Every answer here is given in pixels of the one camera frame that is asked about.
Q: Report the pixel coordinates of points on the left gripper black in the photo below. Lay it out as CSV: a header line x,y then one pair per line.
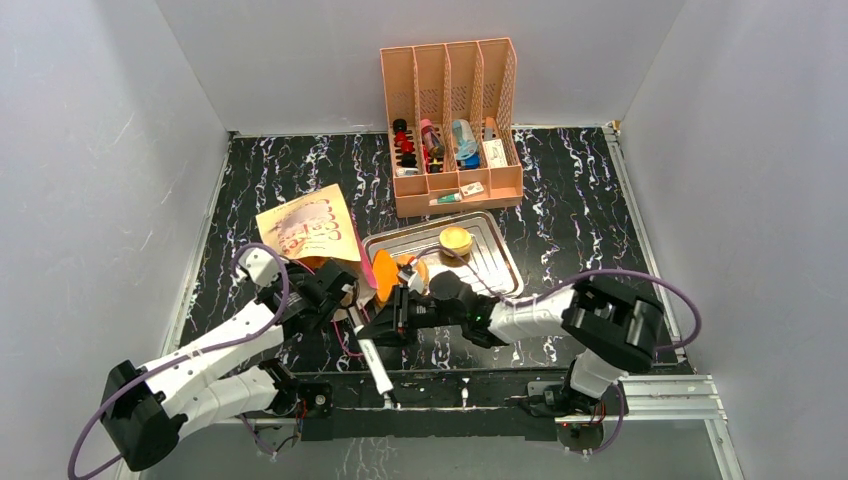
x,y
299,267

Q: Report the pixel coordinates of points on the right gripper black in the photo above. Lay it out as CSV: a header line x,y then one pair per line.
x,y
402,315

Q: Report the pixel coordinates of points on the silver metal tray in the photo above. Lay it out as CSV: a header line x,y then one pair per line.
x,y
490,264

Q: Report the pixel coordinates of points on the orange fake bread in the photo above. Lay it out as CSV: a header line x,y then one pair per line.
x,y
456,239
385,270

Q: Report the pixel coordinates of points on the metal tongs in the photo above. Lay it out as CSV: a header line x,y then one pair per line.
x,y
378,372

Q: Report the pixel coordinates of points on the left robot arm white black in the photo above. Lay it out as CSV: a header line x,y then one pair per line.
x,y
151,408

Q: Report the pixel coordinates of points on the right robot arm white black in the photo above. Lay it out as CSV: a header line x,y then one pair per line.
x,y
618,327

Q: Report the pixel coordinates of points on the green tube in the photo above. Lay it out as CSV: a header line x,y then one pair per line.
x,y
446,199

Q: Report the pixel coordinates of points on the small white packet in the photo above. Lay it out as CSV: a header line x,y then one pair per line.
x,y
472,189

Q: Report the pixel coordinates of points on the black red item in organizer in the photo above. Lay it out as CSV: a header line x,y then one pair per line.
x,y
404,146

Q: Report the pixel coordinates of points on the blue tape dispenser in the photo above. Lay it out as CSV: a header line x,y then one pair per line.
x,y
466,146

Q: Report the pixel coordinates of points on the pink bottle in organizer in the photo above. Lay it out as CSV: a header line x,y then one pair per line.
x,y
433,146

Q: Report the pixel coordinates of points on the white box in organizer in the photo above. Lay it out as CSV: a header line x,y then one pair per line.
x,y
495,153

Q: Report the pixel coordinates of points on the orange desk file organizer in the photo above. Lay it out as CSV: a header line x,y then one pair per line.
x,y
471,80

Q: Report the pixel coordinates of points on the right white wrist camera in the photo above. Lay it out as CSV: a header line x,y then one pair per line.
x,y
411,280

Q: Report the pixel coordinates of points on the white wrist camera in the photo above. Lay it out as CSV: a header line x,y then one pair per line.
x,y
258,266
411,280

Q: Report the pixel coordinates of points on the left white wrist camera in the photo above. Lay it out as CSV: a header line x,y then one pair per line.
x,y
258,266

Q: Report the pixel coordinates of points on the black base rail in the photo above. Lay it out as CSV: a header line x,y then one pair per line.
x,y
434,403

